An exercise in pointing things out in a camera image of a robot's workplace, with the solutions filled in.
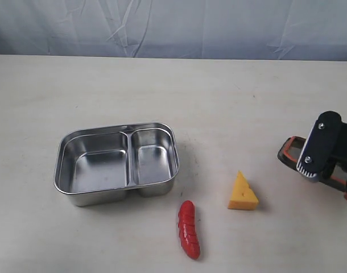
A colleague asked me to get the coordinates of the red toy sausage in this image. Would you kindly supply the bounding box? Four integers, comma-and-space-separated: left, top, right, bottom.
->
177, 200, 200, 260

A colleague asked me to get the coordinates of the yellow toy cheese wedge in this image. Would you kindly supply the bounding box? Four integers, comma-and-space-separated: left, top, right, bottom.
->
228, 171, 259, 210

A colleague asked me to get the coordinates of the stainless steel lunch box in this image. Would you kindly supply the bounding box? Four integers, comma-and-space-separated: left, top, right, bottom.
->
53, 122, 180, 206

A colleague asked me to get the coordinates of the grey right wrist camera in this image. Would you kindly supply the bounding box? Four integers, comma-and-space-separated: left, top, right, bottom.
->
296, 111, 342, 181

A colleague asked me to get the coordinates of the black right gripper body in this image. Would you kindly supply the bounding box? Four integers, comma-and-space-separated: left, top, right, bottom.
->
321, 122, 347, 199

